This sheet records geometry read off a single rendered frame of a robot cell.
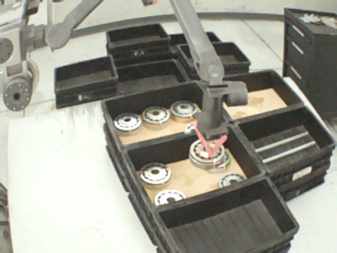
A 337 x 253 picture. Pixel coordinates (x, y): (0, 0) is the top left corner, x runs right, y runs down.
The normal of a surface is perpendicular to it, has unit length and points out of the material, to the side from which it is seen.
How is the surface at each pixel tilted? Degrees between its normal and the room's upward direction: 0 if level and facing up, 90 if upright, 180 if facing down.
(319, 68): 90
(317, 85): 90
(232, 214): 0
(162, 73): 90
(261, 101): 0
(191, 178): 0
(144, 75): 90
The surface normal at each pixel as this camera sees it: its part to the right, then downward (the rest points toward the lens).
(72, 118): 0.00, -0.79
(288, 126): 0.35, 0.57
